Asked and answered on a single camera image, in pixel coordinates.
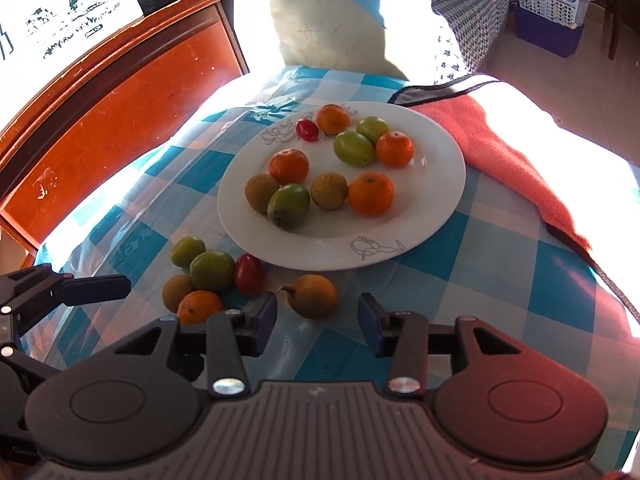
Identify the coral fleece blanket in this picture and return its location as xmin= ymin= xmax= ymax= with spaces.
xmin=389 ymin=74 xmax=640 ymax=326

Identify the cream pillow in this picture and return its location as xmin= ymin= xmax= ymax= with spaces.
xmin=267 ymin=0 xmax=411 ymax=81

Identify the brown sapodilla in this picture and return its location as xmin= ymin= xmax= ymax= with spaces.
xmin=244 ymin=173 xmax=281 ymax=214
xmin=277 ymin=274 xmax=340 ymax=320
xmin=162 ymin=274 xmax=196 ymax=313
xmin=310 ymin=172 xmax=349 ymax=211

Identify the green jujube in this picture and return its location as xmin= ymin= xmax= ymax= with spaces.
xmin=170 ymin=236 xmax=207 ymax=268
xmin=356 ymin=116 xmax=390 ymax=145
xmin=267 ymin=183 xmax=311 ymax=231
xmin=189 ymin=251 xmax=236 ymax=293
xmin=333 ymin=130 xmax=376 ymax=167

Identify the dark wooden chair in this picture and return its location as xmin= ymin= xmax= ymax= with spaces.
xmin=602 ymin=0 xmax=640 ymax=61

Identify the white star print cloth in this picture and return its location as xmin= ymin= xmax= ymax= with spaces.
xmin=432 ymin=20 xmax=473 ymax=86

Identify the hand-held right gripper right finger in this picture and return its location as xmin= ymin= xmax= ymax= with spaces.
xmin=358 ymin=292 xmax=522 ymax=395

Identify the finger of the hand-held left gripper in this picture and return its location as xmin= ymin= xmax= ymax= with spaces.
xmin=0 ymin=346 xmax=64 ymax=387
xmin=0 ymin=266 xmax=132 ymax=326

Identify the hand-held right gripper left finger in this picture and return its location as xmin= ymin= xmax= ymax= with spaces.
xmin=112 ymin=292 xmax=279 ymax=397

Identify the blue storage bin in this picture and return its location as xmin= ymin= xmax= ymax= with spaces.
xmin=512 ymin=5 xmax=585 ymax=59

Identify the dark checked mattress cover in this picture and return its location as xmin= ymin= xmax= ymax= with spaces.
xmin=427 ymin=0 xmax=518 ymax=73

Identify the blue white checked cloth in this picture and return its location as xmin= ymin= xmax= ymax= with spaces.
xmin=34 ymin=65 xmax=640 ymax=461

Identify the white plate with line drawings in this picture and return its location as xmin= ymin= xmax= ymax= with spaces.
xmin=217 ymin=100 xmax=467 ymax=272

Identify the red-brown wooden headboard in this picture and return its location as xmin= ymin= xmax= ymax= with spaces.
xmin=0 ymin=0 xmax=251 ymax=261

